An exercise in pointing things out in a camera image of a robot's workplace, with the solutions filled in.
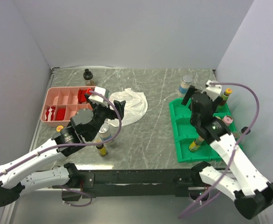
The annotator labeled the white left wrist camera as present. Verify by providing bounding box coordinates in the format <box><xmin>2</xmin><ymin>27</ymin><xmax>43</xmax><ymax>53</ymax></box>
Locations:
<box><xmin>85</xmin><ymin>86</ymin><xmax>109</xmax><ymax>106</ymax></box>

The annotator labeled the silver lid blue label jar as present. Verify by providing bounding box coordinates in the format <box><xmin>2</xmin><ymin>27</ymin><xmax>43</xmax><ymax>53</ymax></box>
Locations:
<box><xmin>178</xmin><ymin>75</ymin><xmax>192</xmax><ymax>98</ymax></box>

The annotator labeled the pink lid spice jar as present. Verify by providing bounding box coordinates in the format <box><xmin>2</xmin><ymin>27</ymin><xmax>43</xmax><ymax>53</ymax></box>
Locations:
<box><xmin>222</xmin><ymin>115</ymin><xmax>233</xmax><ymax>126</ymax></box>

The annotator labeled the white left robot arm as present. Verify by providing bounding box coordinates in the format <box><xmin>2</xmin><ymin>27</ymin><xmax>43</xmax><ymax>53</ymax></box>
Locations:
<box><xmin>0</xmin><ymin>100</ymin><xmax>126</xmax><ymax>207</ymax></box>

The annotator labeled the yellow cap bottle left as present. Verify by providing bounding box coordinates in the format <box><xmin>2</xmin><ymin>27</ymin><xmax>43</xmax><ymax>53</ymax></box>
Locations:
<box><xmin>56</xmin><ymin>125</ymin><xmax>64</xmax><ymax>132</ymax></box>

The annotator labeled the red white striped packet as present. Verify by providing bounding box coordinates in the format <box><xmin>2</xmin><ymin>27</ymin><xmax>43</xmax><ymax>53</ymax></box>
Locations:
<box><xmin>44</xmin><ymin>106</ymin><xmax>56</xmax><ymax>122</ymax></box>

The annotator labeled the red packet back compartment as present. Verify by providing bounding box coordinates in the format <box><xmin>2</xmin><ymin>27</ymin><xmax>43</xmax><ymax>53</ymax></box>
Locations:
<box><xmin>77</xmin><ymin>88</ymin><xmax>88</xmax><ymax>104</ymax></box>

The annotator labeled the green compartment bin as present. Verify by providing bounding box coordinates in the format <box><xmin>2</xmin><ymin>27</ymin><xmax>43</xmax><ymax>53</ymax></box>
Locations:
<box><xmin>168</xmin><ymin>97</ymin><xmax>243</xmax><ymax>163</ymax></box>

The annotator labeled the small yellow dropper bottle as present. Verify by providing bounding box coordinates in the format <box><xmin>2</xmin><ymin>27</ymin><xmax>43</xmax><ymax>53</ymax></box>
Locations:
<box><xmin>95</xmin><ymin>140</ymin><xmax>108</xmax><ymax>156</ymax></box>

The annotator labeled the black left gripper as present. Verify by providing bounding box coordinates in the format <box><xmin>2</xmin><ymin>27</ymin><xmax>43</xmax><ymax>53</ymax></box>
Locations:
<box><xmin>87</xmin><ymin>99</ymin><xmax>126</xmax><ymax>140</ymax></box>

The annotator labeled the red packet compartment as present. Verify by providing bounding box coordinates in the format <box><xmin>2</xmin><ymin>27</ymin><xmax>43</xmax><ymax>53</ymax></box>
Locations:
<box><xmin>77</xmin><ymin>88</ymin><xmax>88</xmax><ymax>104</ymax></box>
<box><xmin>56</xmin><ymin>107</ymin><xmax>66</xmax><ymax>121</ymax></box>

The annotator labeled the pink compartment tray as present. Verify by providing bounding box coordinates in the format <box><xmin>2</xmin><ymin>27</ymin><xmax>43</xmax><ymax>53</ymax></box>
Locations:
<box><xmin>40</xmin><ymin>86</ymin><xmax>91</xmax><ymax>127</ymax></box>

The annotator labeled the white crumpled cloth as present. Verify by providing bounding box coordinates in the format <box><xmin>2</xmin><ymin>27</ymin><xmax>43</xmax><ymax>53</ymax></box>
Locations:
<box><xmin>109</xmin><ymin>88</ymin><xmax>148</xmax><ymax>127</ymax></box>

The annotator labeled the yellow bottle cork cap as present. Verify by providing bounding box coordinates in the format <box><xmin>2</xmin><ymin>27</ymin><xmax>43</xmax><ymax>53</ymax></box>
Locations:
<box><xmin>189</xmin><ymin>136</ymin><xmax>204</xmax><ymax>152</ymax></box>

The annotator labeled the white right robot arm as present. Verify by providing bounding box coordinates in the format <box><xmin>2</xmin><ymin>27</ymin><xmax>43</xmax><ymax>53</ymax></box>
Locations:
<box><xmin>182</xmin><ymin>81</ymin><xmax>273</xmax><ymax>220</ymax></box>

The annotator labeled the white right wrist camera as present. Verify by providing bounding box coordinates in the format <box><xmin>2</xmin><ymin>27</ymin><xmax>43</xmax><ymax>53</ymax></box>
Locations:
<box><xmin>203</xmin><ymin>80</ymin><xmax>222</xmax><ymax>101</ymax></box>

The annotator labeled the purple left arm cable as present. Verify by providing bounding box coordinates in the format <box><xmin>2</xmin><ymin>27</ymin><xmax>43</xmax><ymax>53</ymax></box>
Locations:
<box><xmin>0</xmin><ymin>90</ymin><xmax>123</xmax><ymax>207</ymax></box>

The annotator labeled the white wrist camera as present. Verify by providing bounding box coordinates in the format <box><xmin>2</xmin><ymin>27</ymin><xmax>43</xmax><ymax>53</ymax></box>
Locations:
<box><xmin>203</xmin><ymin>80</ymin><xmax>222</xmax><ymax>101</ymax></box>
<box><xmin>85</xmin><ymin>86</ymin><xmax>109</xmax><ymax>106</ymax></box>

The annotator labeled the black cap spice jar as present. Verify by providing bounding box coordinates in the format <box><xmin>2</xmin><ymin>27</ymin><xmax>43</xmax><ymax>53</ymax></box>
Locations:
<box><xmin>83</xmin><ymin>69</ymin><xmax>96</xmax><ymax>86</ymax></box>

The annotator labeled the red sauce bottle yellow cap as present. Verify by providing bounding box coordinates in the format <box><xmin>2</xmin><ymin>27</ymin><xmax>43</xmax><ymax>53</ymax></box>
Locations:
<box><xmin>216</xmin><ymin>88</ymin><xmax>233</xmax><ymax>112</ymax></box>

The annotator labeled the dark sauce bottle black cap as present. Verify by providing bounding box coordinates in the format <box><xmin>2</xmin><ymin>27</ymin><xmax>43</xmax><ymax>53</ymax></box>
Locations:
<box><xmin>232</xmin><ymin>126</ymin><xmax>251</xmax><ymax>144</ymax></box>

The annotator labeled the red packet front compartment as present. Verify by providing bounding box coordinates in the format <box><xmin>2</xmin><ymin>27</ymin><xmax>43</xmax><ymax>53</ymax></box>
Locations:
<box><xmin>56</xmin><ymin>107</ymin><xmax>66</xmax><ymax>121</ymax></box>

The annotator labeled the black front mounting rail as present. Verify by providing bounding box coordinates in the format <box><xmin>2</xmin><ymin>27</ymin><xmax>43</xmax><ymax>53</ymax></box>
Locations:
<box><xmin>68</xmin><ymin>168</ymin><xmax>208</xmax><ymax>197</ymax></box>

